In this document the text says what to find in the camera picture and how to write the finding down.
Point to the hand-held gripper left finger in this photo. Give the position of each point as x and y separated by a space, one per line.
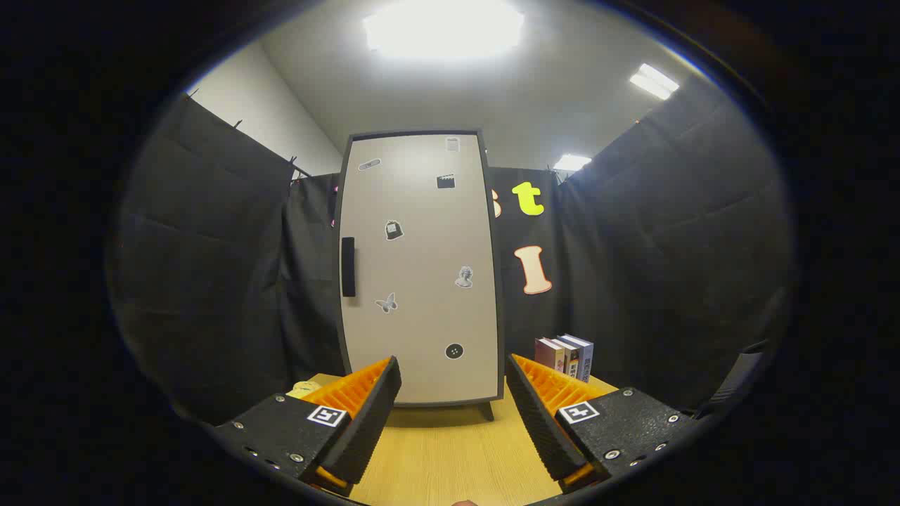
365 422

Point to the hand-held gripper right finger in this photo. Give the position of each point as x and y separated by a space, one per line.
538 422

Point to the beige cabinet door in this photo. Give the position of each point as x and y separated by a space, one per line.
422 246

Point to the dark grey cabinet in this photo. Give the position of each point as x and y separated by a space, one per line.
486 412

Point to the maroon book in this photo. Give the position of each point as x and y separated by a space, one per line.
548 355

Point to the yellow plush toy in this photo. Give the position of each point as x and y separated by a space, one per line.
304 389

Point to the grey-blue book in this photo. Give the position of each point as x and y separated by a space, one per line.
586 358

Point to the black backdrop cloth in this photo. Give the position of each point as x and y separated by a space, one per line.
211 281

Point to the small ceiling light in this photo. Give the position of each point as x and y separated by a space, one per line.
571 162

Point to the twin ceiling light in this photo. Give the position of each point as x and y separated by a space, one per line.
654 81

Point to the large ceiling light panel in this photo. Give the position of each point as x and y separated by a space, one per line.
443 28

